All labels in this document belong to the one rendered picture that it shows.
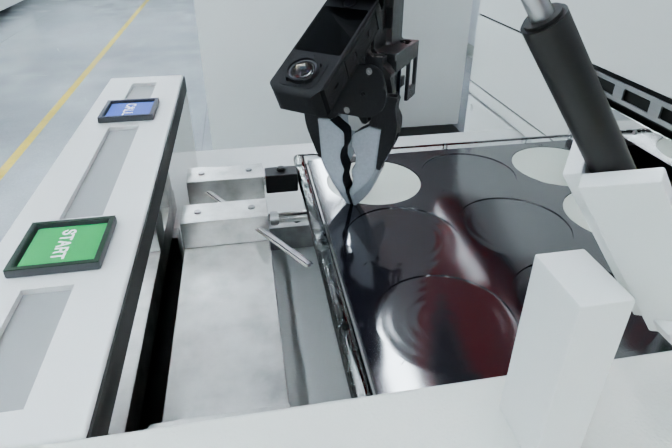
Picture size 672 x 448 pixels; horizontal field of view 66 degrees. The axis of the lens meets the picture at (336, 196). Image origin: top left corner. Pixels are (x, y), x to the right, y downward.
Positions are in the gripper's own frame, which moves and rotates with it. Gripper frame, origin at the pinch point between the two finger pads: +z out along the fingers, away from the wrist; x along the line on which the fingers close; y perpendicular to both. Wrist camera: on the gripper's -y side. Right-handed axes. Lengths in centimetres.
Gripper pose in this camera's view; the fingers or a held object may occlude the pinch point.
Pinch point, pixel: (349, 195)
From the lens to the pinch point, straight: 50.2
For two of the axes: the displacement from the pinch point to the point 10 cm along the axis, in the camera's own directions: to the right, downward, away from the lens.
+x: -8.9, -2.2, 3.9
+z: 0.0, 8.7, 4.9
